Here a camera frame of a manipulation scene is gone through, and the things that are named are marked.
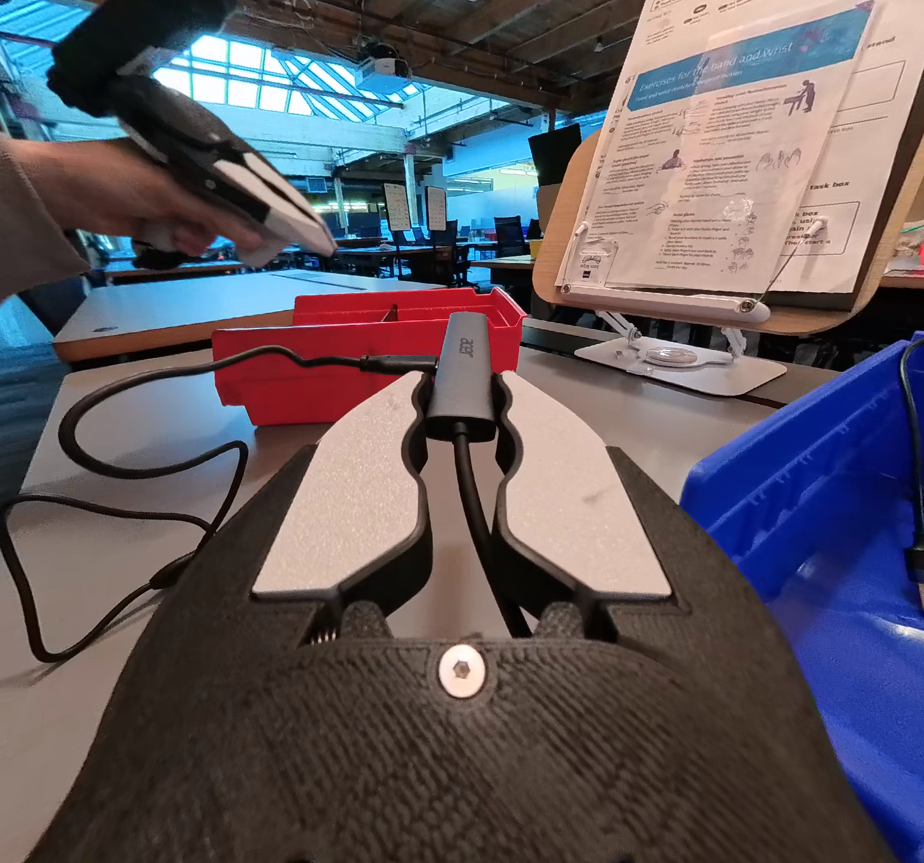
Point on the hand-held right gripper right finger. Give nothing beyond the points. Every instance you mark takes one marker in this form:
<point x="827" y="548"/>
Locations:
<point x="577" y="488"/>

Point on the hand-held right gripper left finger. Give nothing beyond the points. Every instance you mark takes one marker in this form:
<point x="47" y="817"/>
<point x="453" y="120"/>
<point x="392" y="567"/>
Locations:
<point x="339" y="495"/>

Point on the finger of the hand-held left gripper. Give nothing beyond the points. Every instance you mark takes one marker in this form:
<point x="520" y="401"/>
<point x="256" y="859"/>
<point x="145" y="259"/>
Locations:
<point x="289" y="195"/>
<point x="296" y="232"/>

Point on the red plastic bin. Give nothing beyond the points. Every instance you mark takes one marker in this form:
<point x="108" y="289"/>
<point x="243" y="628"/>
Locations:
<point x="325" y="372"/>

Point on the grey USB hub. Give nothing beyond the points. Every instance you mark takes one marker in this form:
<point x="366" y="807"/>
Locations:
<point x="462" y="372"/>

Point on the grey desk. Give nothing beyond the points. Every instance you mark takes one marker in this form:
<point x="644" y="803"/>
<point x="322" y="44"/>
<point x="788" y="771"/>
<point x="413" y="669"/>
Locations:
<point x="94" y="574"/>

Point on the person's left hand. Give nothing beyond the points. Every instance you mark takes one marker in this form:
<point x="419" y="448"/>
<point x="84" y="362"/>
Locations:
<point x="108" y="185"/>

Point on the standing whiteboard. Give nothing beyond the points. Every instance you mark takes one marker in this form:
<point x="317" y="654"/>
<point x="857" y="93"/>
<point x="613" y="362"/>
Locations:
<point x="436" y="208"/>
<point x="397" y="206"/>

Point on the long background table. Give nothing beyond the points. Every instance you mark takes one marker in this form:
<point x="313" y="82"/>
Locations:
<point x="173" y="268"/>

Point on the wood-edged grey table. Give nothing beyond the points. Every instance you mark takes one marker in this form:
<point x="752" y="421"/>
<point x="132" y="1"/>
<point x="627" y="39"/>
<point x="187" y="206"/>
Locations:
<point x="180" y="307"/>

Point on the white ceiling projector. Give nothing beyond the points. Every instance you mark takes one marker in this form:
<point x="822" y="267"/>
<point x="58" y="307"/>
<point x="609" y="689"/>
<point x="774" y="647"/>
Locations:
<point x="382" y="73"/>

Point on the black office chair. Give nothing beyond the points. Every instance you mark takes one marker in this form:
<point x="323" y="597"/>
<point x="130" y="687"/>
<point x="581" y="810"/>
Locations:
<point x="511" y="235"/>

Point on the dark blue office chair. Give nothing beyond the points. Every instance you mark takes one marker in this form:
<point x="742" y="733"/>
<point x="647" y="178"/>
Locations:
<point x="54" y="304"/>

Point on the blue plastic bin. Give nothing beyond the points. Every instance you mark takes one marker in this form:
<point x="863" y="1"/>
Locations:
<point x="837" y="531"/>

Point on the black panel screen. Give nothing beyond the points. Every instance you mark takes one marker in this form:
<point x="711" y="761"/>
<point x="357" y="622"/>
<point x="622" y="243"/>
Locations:
<point x="556" y="154"/>

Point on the wooden document stand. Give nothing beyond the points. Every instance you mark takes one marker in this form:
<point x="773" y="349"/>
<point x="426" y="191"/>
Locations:
<point x="794" y="318"/>

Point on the laminated hand exercise sheet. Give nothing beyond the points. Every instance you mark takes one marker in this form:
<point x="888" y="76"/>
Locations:
<point x="722" y="170"/>

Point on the large white instruction sheet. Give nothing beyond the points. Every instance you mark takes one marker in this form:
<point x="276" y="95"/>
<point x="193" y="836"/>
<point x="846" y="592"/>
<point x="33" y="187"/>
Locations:
<point x="877" y="120"/>

